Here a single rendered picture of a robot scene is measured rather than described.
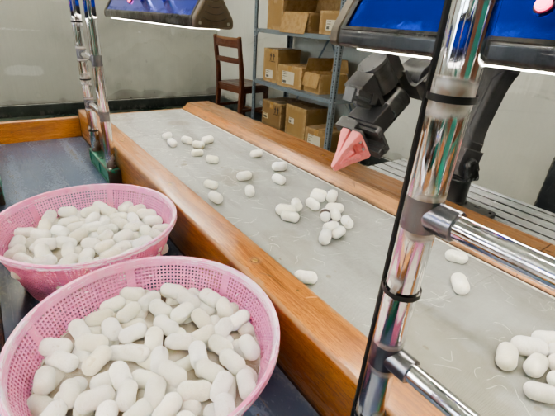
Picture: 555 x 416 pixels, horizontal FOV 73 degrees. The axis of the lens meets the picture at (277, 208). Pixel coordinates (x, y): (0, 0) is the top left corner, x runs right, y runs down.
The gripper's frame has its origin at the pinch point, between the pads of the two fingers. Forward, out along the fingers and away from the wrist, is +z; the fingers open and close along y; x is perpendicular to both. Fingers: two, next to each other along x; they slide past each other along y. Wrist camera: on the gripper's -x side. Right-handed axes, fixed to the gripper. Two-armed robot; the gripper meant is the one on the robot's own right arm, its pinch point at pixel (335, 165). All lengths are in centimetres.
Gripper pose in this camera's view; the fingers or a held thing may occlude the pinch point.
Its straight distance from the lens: 74.5
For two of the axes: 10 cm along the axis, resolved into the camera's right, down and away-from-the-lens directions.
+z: -6.6, 7.4, -1.4
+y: 5.9, 3.9, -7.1
